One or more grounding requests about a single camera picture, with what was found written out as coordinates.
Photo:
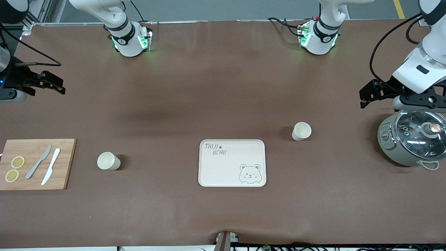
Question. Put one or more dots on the yellow lemon slice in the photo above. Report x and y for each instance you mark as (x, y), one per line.
(17, 162)
(12, 175)

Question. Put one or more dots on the white IKEA cup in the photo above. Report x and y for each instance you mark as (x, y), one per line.
(106, 161)
(301, 130)

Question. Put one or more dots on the glass pot lid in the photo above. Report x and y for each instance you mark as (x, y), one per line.
(411, 146)

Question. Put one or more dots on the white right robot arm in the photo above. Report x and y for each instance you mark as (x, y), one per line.
(122, 38)

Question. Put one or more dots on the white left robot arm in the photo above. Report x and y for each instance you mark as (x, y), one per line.
(318, 38)

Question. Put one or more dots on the wooden cutting board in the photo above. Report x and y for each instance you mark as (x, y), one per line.
(35, 181)

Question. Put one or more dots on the white plastic knife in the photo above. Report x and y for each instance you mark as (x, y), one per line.
(52, 165)

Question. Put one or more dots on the white bear print tray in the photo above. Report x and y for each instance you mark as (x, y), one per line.
(226, 167)

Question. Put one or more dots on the grey plastic knife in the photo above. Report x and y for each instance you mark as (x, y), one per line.
(38, 162)

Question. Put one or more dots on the metal stand bracket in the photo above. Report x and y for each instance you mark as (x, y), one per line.
(223, 242)

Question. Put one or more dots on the aluminium frame profile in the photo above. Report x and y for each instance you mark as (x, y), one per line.
(38, 15)

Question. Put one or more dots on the grey-green electric cooking pot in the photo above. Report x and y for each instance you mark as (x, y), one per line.
(388, 148)

